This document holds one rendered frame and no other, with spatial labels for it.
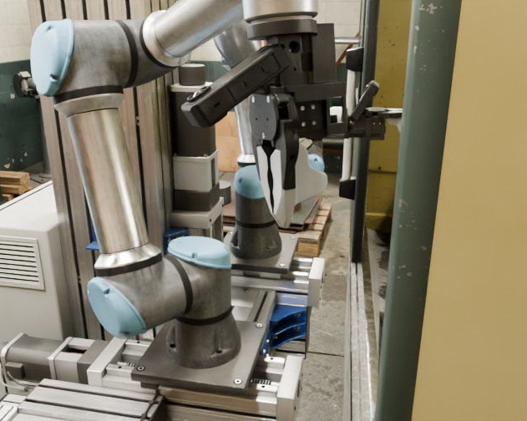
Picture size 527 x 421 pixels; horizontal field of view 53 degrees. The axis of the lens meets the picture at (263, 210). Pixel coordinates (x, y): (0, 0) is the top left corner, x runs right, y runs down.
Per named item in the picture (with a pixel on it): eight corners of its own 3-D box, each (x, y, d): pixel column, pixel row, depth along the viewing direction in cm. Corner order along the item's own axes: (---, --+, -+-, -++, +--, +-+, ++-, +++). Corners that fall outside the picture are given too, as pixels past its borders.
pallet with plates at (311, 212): (331, 219, 464) (333, 178, 451) (317, 256, 391) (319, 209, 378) (202, 207, 492) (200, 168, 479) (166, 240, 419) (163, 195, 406)
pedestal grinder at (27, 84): (41, 184, 561) (24, 73, 521) (24, 177, 584) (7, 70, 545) (81, 174, 594) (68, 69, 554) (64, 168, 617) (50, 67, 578)
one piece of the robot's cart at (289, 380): (105, 408, 110) (100, 372, 107) (133, 368, 123) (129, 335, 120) (294, 437, 103) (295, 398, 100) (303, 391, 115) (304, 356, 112)
